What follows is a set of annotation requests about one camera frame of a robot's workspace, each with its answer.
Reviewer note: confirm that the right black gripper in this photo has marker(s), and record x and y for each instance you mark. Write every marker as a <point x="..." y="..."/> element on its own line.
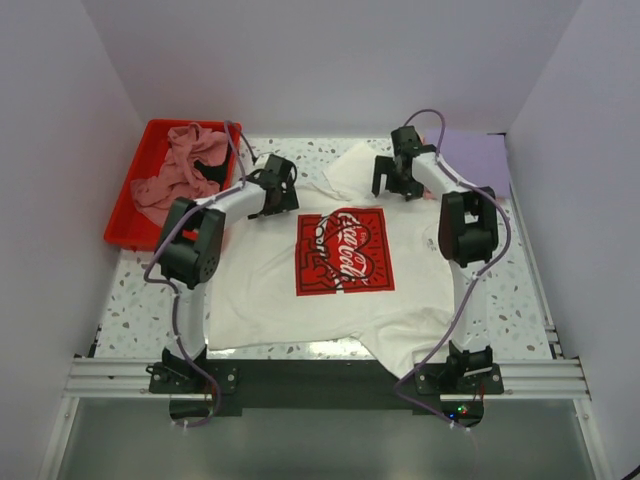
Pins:
<point x="384" y="166"/>

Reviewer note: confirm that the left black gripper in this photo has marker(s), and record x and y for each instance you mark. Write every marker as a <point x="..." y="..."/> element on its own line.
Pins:
<point x="287" y="202"/>

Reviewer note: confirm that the white t-shirt red print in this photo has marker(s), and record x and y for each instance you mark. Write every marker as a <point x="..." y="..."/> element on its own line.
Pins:
<point x="346" y="263"/>

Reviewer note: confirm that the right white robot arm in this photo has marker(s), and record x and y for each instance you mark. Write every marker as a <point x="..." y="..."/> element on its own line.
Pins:
<point x="468" y="237"/>

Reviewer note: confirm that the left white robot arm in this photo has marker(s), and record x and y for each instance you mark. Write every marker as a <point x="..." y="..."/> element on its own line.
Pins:
<point x="187" y="256"/>

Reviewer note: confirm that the black garment in bin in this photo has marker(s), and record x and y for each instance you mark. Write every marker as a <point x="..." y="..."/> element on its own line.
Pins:
<point x="221" y="174"/>

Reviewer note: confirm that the folded purple t-shirt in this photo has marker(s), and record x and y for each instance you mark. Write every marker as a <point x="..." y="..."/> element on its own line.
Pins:
<point x="480" y="158"/>

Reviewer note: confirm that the pink crumpled t-shirt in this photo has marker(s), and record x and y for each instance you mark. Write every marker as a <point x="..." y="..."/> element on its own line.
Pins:
<point x="177" y="176"/>

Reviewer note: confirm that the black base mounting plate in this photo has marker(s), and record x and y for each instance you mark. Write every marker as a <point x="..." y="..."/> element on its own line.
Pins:
<point x="415" y="394"/>

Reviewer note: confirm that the aluminium extrusion rail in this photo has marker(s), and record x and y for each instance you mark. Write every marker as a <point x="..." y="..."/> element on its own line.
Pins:
<point x="129" y="378"/>

